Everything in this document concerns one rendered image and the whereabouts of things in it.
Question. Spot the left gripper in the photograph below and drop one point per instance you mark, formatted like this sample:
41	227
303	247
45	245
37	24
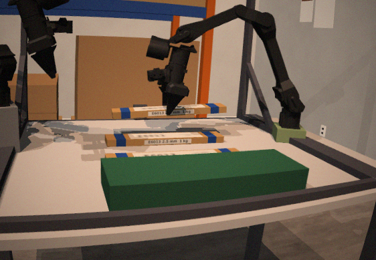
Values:
177	73

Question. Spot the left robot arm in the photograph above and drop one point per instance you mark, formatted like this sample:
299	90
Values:
265	27

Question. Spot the green rectangular block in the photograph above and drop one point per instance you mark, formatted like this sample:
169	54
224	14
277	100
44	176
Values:
143	182

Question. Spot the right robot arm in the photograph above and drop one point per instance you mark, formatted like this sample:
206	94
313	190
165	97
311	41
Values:
8	63

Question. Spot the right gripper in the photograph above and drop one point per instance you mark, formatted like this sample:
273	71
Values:
35	27

